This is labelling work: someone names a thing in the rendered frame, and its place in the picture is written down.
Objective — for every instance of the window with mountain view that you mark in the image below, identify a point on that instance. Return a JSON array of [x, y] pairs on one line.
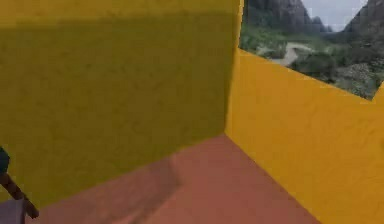
[[310, 40]]

